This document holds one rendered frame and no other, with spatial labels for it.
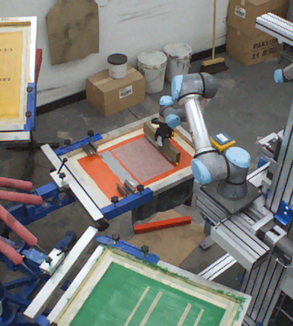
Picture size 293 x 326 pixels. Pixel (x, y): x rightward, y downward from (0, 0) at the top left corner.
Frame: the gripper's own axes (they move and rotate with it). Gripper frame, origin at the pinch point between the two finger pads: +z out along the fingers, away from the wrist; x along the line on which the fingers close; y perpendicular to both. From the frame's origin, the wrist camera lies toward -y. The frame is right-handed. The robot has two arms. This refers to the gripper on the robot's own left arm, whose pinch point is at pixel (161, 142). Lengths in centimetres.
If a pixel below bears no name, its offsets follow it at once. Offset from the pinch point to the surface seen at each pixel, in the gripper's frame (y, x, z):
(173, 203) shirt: 25.0, -6.1, 27.9
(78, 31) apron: -191, 42, 24
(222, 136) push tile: 12.9, 39.1, 2.4
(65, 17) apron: -193, 30, 6
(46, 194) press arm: 4, -79, -3
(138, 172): 10.5, -23.1, 4.4
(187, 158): 16.4, 8.2, 4.1
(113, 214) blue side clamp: 32, -53, 2
